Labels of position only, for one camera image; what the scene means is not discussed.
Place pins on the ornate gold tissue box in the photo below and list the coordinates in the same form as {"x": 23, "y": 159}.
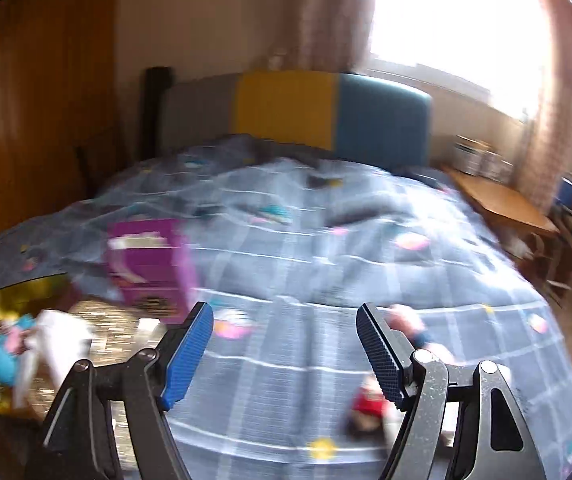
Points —
{"x": 116, "y": 340}

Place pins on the bright window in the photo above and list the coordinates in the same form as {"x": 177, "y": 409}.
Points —
{"x": 455, "y": 25}

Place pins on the grey checked leaf-print quilt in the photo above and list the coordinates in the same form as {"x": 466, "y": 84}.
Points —
{"x": 291, "y": 270}

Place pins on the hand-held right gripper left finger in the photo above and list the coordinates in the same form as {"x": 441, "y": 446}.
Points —
{"x": 186, "y": 355}

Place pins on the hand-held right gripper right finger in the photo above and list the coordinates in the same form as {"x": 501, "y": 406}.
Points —
{"x": 380, "y": 360}

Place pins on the brown wooden wardrobe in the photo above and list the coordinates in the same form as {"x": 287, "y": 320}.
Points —
{"x": 31, "y": 100}

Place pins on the purple cardboard tissue box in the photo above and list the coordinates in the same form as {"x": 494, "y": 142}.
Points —
{"x": 151, "y": 270}

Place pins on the wooden bedside table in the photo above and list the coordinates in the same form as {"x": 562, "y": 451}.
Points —
{"x": 500, "y": 200}

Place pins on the blue chair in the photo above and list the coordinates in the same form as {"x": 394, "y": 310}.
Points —
{"x": 569, "y": 192}

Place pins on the pale patterned curtain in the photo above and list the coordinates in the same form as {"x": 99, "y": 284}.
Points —
{"x": 311, "y": 10}

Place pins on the grey yellow blue headboard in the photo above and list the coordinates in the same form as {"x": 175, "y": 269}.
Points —
{"x": 286, "y": 105}

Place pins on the small pink cloth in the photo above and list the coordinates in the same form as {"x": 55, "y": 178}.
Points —
{"x": 13, "y": 337}

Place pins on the pink towel blue band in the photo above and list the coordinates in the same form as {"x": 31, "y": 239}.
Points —
{"x": 405, "y": 320}

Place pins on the red white cloth item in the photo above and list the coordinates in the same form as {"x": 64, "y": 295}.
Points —
{"x": 370, "y": 402}

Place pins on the gold tin box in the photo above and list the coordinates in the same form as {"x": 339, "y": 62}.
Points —
{"x": 11, "y": 295}

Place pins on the white facial tissue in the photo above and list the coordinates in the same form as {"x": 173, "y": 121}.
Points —
{"x": 61, "y": 340}

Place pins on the pink striped curtain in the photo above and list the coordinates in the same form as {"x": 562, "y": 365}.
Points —
{"x": 560, "y": 135}

